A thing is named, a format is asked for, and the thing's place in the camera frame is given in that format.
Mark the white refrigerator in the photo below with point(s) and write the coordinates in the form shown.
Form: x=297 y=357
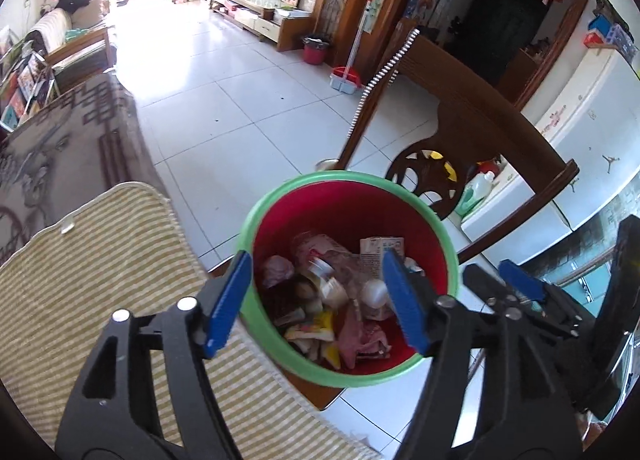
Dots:
x=590 y=115

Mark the grey patterned tablecloth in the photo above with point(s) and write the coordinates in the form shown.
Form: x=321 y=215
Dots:
x=65 y=140

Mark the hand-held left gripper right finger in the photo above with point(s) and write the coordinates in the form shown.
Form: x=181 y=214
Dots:
x=405 y=300

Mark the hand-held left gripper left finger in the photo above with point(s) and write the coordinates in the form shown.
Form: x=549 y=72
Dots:
x=230 y=300

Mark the yellow white packet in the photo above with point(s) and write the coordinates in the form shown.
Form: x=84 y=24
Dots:
x=312 y=332

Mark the red blue dustpan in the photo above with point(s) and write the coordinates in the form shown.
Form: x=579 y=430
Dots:
x=345 y=80

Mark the brown wooden chair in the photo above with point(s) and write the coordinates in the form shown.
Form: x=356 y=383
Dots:
x=475 y=105

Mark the person's right hand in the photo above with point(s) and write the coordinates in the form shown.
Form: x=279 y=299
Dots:
x=590 y=430

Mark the red bin with green rim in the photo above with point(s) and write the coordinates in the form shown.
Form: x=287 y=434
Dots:
x=300 y=200

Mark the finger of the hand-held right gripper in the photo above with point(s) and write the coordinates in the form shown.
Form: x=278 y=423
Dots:
x=522 y=282
x=482 y=282

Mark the book rack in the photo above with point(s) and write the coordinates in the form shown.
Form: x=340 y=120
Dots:
x=25 y=85

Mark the television cabinet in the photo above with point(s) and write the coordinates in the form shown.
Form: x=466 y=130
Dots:
x=255 y=17

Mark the pink purple wrapper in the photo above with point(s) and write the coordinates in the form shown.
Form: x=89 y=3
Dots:
x=362 y=337

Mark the wooden sofa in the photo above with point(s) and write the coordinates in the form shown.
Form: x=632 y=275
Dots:
x=75 y=47

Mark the patterned paper cup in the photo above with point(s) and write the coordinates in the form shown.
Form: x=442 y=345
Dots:
x=327 y=282

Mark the dark brown wrapper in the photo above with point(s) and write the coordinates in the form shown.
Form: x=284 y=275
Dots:
x=282 y=305

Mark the white torn carton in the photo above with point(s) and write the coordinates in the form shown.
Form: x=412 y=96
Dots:
x=377 y=250

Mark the green white striped mat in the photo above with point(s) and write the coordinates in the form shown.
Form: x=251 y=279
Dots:
x=100 y=260

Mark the green white detergent bottle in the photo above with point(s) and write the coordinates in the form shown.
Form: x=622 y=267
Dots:
x=475 y=195

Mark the red bucket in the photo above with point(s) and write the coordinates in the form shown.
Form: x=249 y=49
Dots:
x=316 y=51

